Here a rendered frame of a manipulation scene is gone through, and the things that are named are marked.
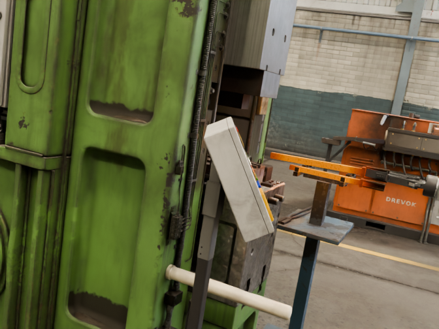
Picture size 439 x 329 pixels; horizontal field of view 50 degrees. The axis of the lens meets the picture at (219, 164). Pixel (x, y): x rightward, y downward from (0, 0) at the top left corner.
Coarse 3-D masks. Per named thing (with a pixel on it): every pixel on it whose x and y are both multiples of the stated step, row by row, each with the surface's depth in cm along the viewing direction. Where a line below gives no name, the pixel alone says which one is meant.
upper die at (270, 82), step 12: (228, 72) 176; (240, 72) 173; (252, 72) 172; (264, 72) 170; (228, 84) 176; (240, 84) 174; (252, 84) 172; (264, 84) 172; (276, 84) 185; (264, 96) 175; (276, 96) 189
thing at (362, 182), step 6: (294, 168) 216; (300, 168) 214; (306, 168) 213; (312, 174) 212; (318, 174) 211; (324, 174) 210; (330, 174) 208; (336, 174) 209; (348, 180) 205; (354, 180) 204; (360, 180) 202; (366, 180) 203; (360, 186) 202; (366, 186) 202; (372, 186) 202; (378, 186) 201; (384, 186) 200
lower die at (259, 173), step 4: (208, 156) 193; (208, 160) 187; (208, 164) 182; (252, 164) 186; (260, 164) 189; (208, 168) 183; (256, 168) 185; (260, 168) 189; (264, 168) 194; (256, 172) 186; (260, 172) 190; (260, 176) 191; (260, 180) 192
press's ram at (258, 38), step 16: (240, 0) 166; (256, 0) 163; (272, 0) 162; (288, 0) 177; (240, 16) 166; (256, 16) 164; (272, 16) 166; (288, 16) 181; (240, 32) 167; (256, 32) 164; (272, 32) 170; (288, 32) 185; (240, 48) 167; (256, 48) 165; (272, 48) 173; (288, 48) 189; (224, 64) 171; (240, 64) 168; (256, 64) 165; (272, 64) 176
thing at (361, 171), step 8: (272, 152) 184; (288, 160) 180; (296, 160) 179; (304, 160) 178; (312, 160) 176; (328, 168) 174; (336, 168) 173; (344, 168) 172; (352, 168) 171; (360, 168) 169; (376, 168) 167
